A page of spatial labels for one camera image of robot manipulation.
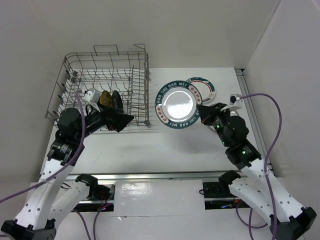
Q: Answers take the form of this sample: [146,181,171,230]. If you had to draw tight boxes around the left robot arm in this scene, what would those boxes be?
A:
[1,107,134,240]

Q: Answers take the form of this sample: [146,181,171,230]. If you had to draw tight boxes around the silver aluminium side rail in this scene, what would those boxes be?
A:
[234,68,268,158]

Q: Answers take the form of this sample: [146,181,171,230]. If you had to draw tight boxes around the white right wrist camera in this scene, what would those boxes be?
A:
[220,94,244,112]

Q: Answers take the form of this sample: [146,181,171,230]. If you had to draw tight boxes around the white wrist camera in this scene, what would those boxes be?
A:
[79,88,102,112]
[220,94,244,112]

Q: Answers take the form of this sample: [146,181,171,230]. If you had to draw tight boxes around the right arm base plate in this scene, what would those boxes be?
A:
[199,181,249,210]

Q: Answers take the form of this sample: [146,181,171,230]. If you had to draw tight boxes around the black round plate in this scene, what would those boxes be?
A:
[111,90,124,110]

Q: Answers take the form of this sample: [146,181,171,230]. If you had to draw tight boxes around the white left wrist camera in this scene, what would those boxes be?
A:
[79,88,102,112]

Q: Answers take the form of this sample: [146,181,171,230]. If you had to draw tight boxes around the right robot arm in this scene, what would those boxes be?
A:
[197,103,317,240]

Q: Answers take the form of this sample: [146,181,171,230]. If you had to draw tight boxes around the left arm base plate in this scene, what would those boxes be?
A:
[74,182,116,213]

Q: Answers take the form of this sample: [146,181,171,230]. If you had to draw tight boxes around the silver aluminium front rail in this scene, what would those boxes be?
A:
[38,169,276,183]

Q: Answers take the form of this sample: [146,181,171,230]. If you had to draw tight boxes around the white plate red characters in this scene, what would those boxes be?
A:
[207,110,240,133]

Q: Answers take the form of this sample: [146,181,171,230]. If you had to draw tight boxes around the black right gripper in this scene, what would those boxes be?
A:
[196,102,230,146]

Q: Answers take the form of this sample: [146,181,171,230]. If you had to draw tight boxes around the white plate teal red rim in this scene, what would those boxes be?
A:
[186,77,216,103]

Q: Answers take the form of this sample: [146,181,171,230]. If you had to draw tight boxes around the yellow patterned plate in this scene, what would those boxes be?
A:
[99,90,113,107]

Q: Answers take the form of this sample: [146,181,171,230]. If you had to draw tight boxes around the white plate teal lettered rim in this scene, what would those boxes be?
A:
[154,80,203,130]

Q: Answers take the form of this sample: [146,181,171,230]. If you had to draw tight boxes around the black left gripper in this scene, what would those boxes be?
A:
[75,100,134,141]

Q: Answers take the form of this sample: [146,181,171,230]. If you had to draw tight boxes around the grey wire dish rack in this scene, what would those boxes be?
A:
[44,43,150,128]

